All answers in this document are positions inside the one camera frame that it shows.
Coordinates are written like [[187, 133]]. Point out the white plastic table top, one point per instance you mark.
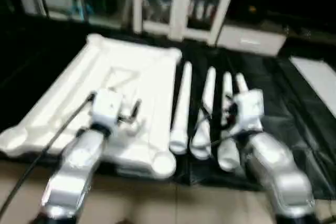
[[121, 77]]

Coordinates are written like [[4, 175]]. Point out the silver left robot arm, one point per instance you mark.
[[76, 169]]

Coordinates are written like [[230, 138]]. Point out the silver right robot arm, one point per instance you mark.
[[278, 174]]

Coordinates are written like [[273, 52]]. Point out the white drawer unit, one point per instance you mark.
[[252, 39]]

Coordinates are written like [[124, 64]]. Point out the white flat board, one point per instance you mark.
[[317, 80]]

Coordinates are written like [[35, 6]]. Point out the black work mat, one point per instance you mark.
[[31, 51]]

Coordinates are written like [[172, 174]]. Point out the white glass-door cabinet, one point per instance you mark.
[[178, 3]]

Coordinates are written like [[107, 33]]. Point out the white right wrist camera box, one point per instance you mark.
[[248, 109]]

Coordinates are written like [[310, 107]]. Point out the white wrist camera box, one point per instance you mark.
[[248, 109], [106, 107]]

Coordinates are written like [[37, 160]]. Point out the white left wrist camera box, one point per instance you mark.
[[106, 107]]

